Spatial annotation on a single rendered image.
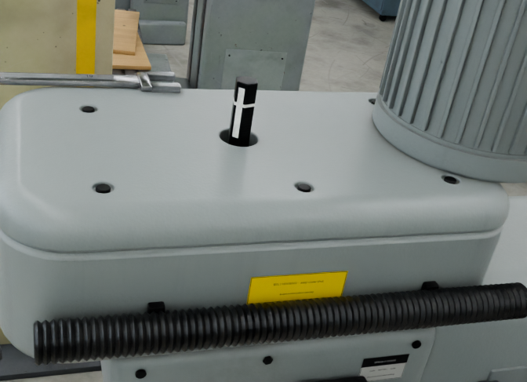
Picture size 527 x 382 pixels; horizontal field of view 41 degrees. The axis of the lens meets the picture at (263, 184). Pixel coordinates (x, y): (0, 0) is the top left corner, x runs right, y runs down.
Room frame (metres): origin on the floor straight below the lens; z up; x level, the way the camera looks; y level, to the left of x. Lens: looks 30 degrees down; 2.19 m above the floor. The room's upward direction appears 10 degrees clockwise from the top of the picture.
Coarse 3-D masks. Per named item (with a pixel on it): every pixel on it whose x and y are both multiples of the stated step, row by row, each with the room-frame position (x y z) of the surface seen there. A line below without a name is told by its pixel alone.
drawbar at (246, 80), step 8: (240, 80) 0.60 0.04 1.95; (248, 80) 0.61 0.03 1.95; (256, 80) 0.61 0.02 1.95; (248, 88) 0.60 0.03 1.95; (256, 88) 0.60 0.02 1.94; (248, 96) 0.60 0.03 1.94; (232, 112) 0.60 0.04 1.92; (248, 112) 0.60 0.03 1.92; (232, 120) 0.60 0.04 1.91; (248, 120) 0.60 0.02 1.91; (232, 128) 0.60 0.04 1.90; (240, 128) 0.60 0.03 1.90; (248, 128) 0.60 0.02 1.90; (232, 136) 0.60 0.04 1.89; (240, 136) 0.60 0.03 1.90; (248, 136) 0.60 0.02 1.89; (232, 144) 0.60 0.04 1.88; (240, 144) 0.60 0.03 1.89; (248, 144) 0.60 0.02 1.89
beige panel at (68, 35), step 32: (0, 0) 2.11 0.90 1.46; (32, 0) 2.15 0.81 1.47; (64, 0) 2.18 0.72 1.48; (96, 0) 2.22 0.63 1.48; (0, 32) 2.11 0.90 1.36; (32, 32) 2.15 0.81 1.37; (64, 32) 2.18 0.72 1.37; (96, 32) 2.22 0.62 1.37; (0, 64) 2.11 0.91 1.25; (32, 64) 2.15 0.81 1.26; (64, 64) 2.18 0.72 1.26; (96, 64) 2.22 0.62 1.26; (0, 96) 2.11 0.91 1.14
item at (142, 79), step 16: (0, 80) 0.63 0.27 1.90; (16, 80) 0.64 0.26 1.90; (32, 80) 0.64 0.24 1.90; (48, 80) 0.65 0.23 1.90; (64, 80) 0.65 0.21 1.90; (80, 80) 0.66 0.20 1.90; (96, 80) 0.66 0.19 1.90; (112, 80) 0.67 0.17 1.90; (128, 80) 0.68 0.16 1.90; (144, 80) 0.69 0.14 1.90; (160, 80) 0.71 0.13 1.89
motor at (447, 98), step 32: (416, 0) 0.66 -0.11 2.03; (448, 0) 0.63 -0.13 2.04; (480, 0) 0.61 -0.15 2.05; (512, 0) 0.60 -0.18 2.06; (416, 32) 0.65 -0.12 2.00; (448, 32) 0.63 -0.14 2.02; (480, 32) 0.61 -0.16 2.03; (512, 32) 0.60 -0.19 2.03; (416, 64) 0.64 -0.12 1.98; (448, 64) 0.62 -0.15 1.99; (480, 64) 0.60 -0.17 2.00; (512, 64) 0.60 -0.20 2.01; (384, 96) 0.68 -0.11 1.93; (416, 96) 0.63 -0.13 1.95; (448, 96) 0.62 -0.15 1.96; (480, 96) 0.61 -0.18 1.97; (512, 96) 0.60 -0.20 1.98; (384, 128) 0.66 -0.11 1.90; (416, 128) 0.63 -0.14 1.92; (448, 128) 0.61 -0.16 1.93; (480, 128) 0.60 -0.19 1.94; (512, 128) 0.60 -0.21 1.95; (448, 160) 0.60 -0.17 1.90; (480, 160) 0.60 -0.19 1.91; (512, 160) 0.60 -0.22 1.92
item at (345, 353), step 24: (360, 336) 0.54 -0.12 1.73; (384, 336) 0.55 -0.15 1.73; (408, 336) 0.56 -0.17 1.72; (432, 336) 0.57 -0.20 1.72; (120, 360) 0.46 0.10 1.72; (144, 360) 0.46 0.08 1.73; (168, 360) 0.47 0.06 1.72; (192, 360) 0.48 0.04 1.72; (216, 360) 0.48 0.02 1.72; (240, 360) 0.49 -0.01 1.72; (264, 360) 0.50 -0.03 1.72; (288, 360) 0.51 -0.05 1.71; (312, 360) 0.52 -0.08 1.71; (336, 360) 0.53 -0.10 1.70; (360, 360) 0.54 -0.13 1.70; (384, 360) 0.55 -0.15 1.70; (408, 360) 0.56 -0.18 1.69
